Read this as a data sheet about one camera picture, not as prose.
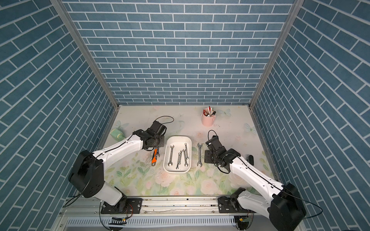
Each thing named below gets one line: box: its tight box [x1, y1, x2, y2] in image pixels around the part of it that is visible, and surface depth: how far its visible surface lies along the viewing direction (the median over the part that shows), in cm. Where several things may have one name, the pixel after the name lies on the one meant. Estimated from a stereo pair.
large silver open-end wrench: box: [197, 142, 203, 168], surface depth 93 cm
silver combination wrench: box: [167, 144, 175, 167], surface depth 93 cm
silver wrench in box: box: [183, 149, 189, 167], surface depth 93 cm
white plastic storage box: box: [162, 135, 193, 174], surface depth 93 cm
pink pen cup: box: [201, 107, 217, 127], surface depth 104 cm
